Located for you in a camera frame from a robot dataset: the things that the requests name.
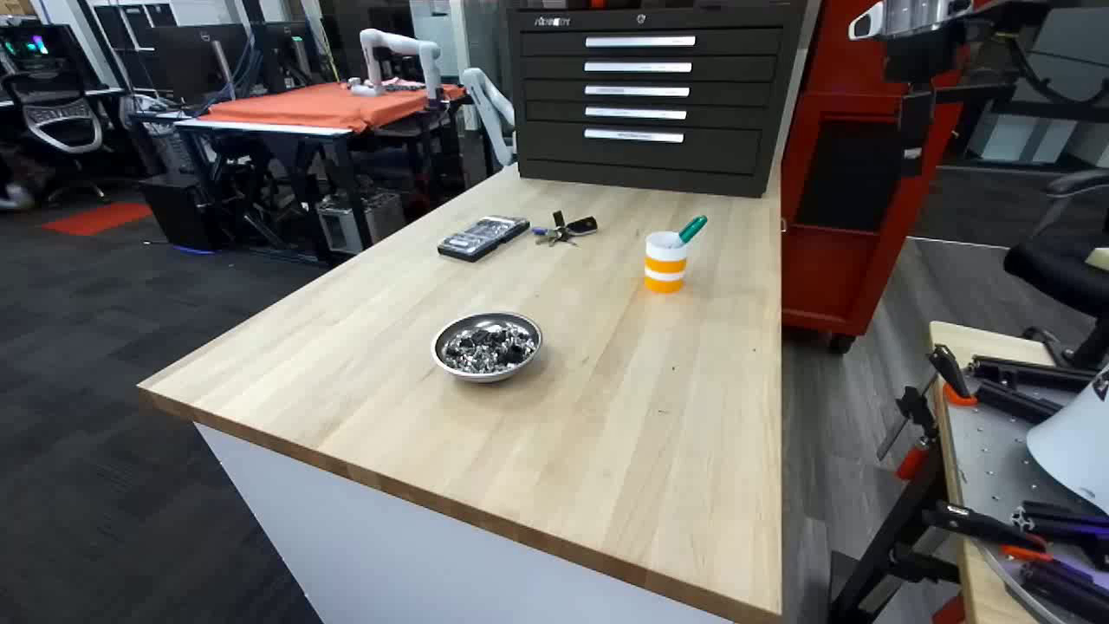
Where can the black box on floor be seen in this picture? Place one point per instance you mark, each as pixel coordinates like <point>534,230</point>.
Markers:
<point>173,214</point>

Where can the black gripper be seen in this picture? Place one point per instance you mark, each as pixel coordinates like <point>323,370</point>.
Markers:
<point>923,70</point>

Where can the white robot arm on table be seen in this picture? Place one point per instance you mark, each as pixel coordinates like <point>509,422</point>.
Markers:
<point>399,45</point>

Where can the table with orange cover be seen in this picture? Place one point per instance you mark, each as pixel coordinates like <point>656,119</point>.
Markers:
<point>317,106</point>

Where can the black mesh office chair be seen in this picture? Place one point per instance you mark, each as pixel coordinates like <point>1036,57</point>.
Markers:
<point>58,121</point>

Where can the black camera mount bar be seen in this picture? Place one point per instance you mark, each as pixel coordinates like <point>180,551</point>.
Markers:
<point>981,90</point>

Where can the small wooden side table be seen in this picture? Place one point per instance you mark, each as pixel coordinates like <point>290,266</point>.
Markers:
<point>981,578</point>

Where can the black clamp with orange pad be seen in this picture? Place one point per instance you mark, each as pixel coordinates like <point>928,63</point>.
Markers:
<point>950,372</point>

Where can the black and purple clamp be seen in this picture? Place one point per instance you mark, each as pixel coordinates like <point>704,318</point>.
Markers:
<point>1069,526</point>

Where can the metal bowl with small parts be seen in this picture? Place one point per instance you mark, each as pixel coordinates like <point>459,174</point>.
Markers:
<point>488,347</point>

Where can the white and orange mug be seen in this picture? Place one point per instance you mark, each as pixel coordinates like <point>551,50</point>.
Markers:
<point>662,269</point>

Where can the white robot base shell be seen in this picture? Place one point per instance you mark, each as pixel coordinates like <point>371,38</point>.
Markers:
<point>1078,451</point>

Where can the orange floor mat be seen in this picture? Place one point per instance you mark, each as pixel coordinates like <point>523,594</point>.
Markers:
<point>98,218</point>

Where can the green marker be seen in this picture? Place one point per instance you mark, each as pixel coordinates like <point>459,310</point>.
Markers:
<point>695,226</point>

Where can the long black bar clamp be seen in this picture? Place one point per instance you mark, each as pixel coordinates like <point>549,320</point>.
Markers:
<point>1027,372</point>

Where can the dark grey drawer tool chest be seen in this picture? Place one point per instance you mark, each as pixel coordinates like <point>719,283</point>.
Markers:
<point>652,159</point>

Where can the black tripod stand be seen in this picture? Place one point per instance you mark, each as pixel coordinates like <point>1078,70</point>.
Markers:
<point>894,531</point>

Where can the flat black electronic device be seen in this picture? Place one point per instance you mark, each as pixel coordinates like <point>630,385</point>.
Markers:
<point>484,238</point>

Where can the grey computer tower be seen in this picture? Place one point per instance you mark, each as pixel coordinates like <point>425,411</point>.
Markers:
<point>350,224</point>

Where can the red tool cabinet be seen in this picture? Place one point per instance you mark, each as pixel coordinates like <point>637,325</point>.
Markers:
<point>826,273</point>

